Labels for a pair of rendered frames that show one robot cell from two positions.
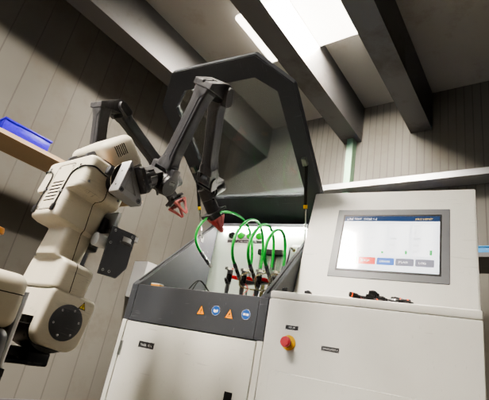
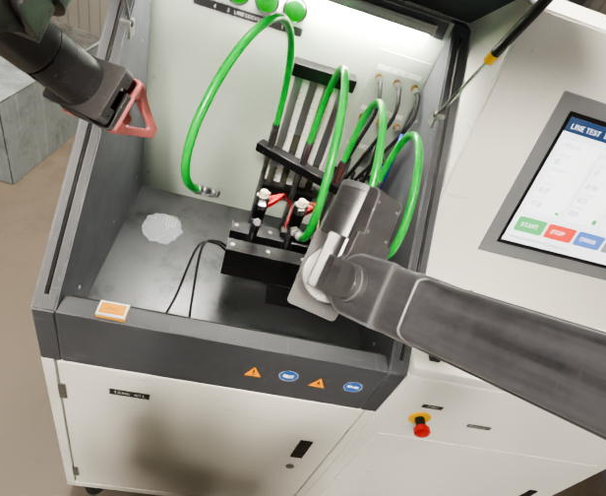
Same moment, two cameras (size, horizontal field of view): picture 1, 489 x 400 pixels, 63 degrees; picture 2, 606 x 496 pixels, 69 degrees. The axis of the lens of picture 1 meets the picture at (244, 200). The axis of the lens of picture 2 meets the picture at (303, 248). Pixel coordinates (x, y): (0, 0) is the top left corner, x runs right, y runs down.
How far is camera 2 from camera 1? 1.69 m
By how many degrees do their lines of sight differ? 75
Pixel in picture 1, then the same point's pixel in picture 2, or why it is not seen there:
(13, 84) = not seen: outside the picture
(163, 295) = (148, 341)
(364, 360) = (517, 437)
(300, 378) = (421, 441)
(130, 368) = (105, 411)
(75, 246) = not seen: outside the picture
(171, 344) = (191, 398)
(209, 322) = (272, 386)
